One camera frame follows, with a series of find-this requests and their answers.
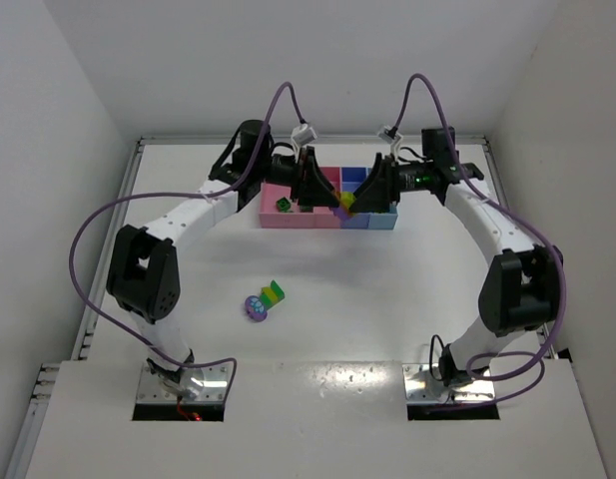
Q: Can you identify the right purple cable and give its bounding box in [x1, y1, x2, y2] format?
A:
[386, 73, 568, 412]

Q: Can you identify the long multicolour brick stack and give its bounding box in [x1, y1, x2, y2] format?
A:
[260, 280, 286, 309]

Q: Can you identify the small pink bin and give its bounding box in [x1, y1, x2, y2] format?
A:
[313, 167, 341, 230]

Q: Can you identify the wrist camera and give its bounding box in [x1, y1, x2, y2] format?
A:
[291, 123, 317, 149]
[377, 125, 403, 152]

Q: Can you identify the large pink bin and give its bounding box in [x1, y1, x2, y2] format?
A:
[259, 183, 315, 230]

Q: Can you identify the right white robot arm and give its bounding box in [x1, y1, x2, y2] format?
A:
[351, 126, 565, 386]

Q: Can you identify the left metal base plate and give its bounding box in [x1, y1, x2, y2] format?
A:
[136, 365, 231, 406]

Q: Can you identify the light blue bin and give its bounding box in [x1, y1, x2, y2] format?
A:
[367, 205, 398, 231]

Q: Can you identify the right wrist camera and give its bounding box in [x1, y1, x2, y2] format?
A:
[377, 125, 403, 152]

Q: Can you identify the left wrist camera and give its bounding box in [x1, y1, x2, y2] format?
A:
[291, 123, 317, 149]

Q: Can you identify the purple flower brick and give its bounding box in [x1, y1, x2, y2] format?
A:
[244, 295, 268, 322]

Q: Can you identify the metal base plate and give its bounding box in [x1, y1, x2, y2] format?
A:
[402, 362, 496, 406]
[136, 365, 231, 406]

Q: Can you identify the green yellow orange brick stack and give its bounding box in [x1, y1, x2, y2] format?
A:
[275, 197, 294, 214]

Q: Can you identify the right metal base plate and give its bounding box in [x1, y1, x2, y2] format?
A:
[402, 362, 496, 406]

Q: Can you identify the dark blue bin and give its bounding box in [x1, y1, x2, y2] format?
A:
[340, 167, 369, 230]

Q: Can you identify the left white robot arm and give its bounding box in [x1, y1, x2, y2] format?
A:
[106, 120, 340, 395]

